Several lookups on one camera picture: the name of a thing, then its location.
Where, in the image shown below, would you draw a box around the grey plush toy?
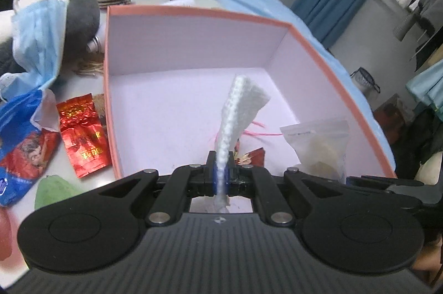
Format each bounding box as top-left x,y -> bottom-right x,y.
0,0 -> 101,76

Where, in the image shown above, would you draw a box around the white trash bin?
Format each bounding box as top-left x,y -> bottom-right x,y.
349,67 -> 381,96

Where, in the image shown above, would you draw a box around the dark grey hanging clothes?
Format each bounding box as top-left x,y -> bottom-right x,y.
408,0 -> 443,69

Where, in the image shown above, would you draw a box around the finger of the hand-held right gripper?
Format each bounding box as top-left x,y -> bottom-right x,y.
346,176 -> 426,194

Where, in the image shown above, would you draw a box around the light teal cloth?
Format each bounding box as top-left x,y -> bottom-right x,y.
406,59 -> 443,115

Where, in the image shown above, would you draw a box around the clear zip bag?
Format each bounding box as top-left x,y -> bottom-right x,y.
280,120 -> 351,184

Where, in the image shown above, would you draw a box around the blue face mask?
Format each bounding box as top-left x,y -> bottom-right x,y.
12,0 -> 70,90

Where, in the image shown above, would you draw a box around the pink tassel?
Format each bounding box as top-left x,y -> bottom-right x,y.
242,120 -> 282,140

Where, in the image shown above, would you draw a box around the white knitted cloth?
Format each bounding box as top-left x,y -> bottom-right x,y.
213,74 -> 271,213

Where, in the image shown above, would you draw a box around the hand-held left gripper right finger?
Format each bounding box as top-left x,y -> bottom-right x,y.
221,152 -> 347,227

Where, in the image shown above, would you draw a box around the pink cardboard box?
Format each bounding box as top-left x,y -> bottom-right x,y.
104,5 -> 397,191

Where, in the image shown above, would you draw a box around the blue plastic bag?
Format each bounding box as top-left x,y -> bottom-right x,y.
0,88 -> 62,207

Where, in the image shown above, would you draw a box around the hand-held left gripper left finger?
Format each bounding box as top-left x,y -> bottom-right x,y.
99,150 -> 222,227

